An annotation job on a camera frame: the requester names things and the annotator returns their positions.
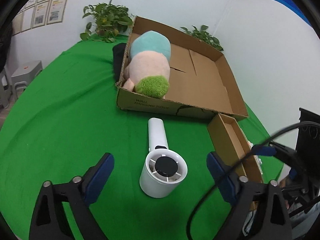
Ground narrow cardboard tray box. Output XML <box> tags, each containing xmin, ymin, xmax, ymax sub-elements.
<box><xmin>207</xmin><ymin>113</ymin><xmax>264</xmax><ymax>210</ymax></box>

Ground white handheld fan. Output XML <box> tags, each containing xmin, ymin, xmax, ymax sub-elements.
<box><xmin>139</xmin><ymin>118</ymin><xmax>188</xmax><ymax>198</ymax></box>

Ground large flat cardboard box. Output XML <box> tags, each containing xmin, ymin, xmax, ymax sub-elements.
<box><xmin>116</xmin><ymin>16</ymin><xmax>248</xmax><ymax>120</ymax></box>

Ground pastel plush toy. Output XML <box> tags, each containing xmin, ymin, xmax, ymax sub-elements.
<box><xmin>123</xmin><ymin>30</ymin><xmax>171</xmax><ymax>99</ymax></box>

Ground black object behind box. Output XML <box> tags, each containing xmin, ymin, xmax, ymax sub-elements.
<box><xmin>112</xmin><ymin>43</ymin><xmax>126</xmax><ymax>82</ymax></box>

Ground grey plastic stool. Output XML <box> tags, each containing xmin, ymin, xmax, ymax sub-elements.
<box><xmin>11</xmin><ymin>60</ymin><xmax>43</xmax><ymax>100</ymax></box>

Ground right potted plant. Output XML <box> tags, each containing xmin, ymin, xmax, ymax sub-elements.
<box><xmin>181</xmin><ymin>24</ymin><xmax>223</xmax><ymax>51</ymax></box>

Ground potted plant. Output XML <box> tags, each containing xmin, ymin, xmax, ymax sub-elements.
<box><xmin>181</xmin><ymin>24</ymin><xmax>223</xmax><ymax>51</ymax></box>
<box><xmin>80</xmin><ymin>0</ymin><xmax>133</xmax><ymax>43</ymax></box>

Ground left potted plant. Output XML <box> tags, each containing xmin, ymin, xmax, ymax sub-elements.
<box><xmin>80</xmin><ymin>0</ymin><xmax>133</xmax><ymax>43</ymax></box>

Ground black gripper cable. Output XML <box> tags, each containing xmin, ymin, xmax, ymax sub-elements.
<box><xmin>186</xmin><ymin>121</ymin><xmax>320</xmax><ymax>240</ymax></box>

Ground framed certificates on wall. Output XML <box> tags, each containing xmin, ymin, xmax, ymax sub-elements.
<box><xmin>12</xmin><ymin>0</ymin><xmax>68</xmax><ymax>35</ymax></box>

